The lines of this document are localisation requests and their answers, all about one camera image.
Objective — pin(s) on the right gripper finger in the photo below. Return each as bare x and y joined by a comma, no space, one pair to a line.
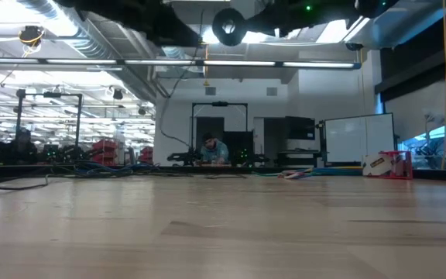
263,25

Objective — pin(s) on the black plastic spool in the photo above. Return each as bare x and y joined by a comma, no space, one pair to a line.
220,36

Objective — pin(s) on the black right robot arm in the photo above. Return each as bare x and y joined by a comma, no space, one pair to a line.
378,5

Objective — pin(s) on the long ceiling light bar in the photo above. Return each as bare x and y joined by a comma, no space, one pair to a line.
79,61

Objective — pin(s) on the black ceiling spotlight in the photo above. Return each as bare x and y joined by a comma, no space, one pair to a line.
142,111
117,94

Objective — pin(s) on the black equipment cart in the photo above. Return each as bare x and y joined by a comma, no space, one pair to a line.
299,129

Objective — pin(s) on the white whiteboard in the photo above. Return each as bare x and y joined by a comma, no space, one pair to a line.
358,137

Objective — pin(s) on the person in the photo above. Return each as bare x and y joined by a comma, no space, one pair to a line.
214,151
25,147

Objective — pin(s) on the red storage bins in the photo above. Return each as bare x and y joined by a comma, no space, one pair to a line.
105,151
146,153

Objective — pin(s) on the red tape dispenser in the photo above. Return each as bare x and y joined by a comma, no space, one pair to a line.
385,164

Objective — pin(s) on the silver ventilation duct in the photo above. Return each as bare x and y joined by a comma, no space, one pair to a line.
91,42

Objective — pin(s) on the black gantry frame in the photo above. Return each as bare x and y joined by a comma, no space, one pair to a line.
220,104
19,124

